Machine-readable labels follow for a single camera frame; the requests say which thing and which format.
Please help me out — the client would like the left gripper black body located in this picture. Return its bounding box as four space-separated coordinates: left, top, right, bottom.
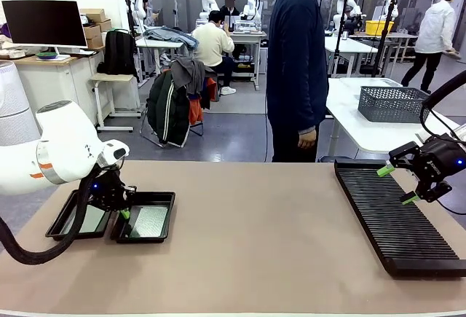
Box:
88 169 138 211

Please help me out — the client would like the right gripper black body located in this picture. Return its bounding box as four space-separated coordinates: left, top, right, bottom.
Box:
413 133 466 190

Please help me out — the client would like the green printed circuit board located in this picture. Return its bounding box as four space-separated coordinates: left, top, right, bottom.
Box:
60 203 110 234
127 206 170 238

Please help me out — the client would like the black plastic ESD tray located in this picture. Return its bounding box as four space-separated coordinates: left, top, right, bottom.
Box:
44 189 114 241
109 191 176 244

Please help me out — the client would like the person right forearm navy sleeve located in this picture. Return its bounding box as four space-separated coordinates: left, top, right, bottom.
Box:
291 90 317 136

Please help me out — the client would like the person right hand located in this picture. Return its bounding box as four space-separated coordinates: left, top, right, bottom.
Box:
297 130 317 149

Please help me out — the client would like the large white table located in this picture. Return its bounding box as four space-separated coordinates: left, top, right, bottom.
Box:
323 77 466 157

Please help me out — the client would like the black slotted board rack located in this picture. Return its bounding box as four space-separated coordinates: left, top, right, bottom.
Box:
333 159 466 278

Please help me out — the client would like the grey mesh basket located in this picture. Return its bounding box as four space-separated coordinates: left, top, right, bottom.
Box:
358 85 430 124

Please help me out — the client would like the dark green striped jacket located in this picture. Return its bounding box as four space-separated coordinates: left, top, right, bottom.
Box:
146 70 192 149

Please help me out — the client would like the metal folding chair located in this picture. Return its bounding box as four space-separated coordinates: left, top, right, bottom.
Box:
140 105 205 149

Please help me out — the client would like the black tripod stand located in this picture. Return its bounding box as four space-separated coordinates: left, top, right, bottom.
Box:
371 0 398 78
333 0 347 77

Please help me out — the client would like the white cabinet wooden top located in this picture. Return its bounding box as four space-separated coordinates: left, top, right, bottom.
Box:
16 50 106 139

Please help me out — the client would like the small white side table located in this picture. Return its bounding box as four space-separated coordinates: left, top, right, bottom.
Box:
89 73 142 133

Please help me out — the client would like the orange garment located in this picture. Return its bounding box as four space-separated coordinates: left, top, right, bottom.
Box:
188 76 218 127

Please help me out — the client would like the person in white coat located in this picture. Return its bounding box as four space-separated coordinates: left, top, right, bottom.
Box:
401 0 458 94

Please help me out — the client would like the white cylindrical air purifier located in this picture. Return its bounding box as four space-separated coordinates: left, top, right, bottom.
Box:
0 60 42 146

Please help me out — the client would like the white desk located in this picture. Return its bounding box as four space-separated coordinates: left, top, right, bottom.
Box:
135 36 185 77
323 36 378 77
221 31 266 90

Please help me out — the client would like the yellow plastic bin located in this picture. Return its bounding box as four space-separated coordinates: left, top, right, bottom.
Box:
365 20 396 36

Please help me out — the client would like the black backpack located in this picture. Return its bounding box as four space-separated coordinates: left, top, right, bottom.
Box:
97 28 140 83

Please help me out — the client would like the standing person navy jacket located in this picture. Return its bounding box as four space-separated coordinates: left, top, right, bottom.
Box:
265 0 328 163

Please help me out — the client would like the grey hoodie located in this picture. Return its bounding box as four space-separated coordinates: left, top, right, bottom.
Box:
170 57 218 110

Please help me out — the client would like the blue denim garment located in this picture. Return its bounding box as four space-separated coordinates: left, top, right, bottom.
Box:
143 26 200 50

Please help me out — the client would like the seated person cream sweater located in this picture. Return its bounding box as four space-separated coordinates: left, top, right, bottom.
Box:
191 9 237 95

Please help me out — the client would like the black computer monitor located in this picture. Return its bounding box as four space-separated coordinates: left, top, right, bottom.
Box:
1 0 88 61

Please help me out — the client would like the person holding phone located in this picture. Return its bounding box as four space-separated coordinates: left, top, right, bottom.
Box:
140 0 161 28

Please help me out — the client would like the clear plastic box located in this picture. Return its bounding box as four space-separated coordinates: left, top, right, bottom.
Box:
231 19 262 33

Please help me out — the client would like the seated person black top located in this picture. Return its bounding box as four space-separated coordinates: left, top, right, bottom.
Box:
218 0 242 17

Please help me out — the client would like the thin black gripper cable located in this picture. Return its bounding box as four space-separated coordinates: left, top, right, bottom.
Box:
438 200 466 216

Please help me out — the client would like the right arm black cable sleeve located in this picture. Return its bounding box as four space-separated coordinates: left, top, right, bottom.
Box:
419 71 466 139

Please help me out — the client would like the arm black cable sleeve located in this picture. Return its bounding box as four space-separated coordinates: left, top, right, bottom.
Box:
0 165 110 266
419 71 466 139

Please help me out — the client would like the left arm black cable sleeve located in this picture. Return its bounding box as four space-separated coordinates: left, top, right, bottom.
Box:
0 165 110 266

